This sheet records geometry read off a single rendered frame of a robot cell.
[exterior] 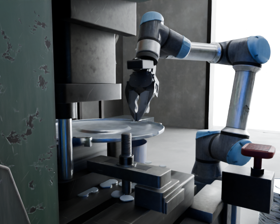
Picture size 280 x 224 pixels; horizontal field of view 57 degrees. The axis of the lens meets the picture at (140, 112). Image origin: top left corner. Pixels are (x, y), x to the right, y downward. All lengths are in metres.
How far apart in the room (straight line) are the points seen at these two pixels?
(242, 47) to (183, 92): 4.29
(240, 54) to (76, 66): 0.81
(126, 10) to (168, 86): 5.03
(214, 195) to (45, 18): 0.50
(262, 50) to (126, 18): 0.73
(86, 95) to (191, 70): 4.94
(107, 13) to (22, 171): 0.33
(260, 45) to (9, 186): 1.07
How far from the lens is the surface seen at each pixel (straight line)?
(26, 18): 0.27
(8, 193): 0.18
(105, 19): 0.49
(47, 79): 0.27
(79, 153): 0.48
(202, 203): 0.59
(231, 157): 1.10
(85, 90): 0.44
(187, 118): 5.41
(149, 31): 0.84
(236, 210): 0.73
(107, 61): 0.52
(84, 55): 0.48
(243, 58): 1.14
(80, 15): 0.45
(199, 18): 5.43
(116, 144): 0.60
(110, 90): 0.49
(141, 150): 1.77
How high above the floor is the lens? 0.89
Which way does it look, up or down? 6 degrees down
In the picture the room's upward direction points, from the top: straight up
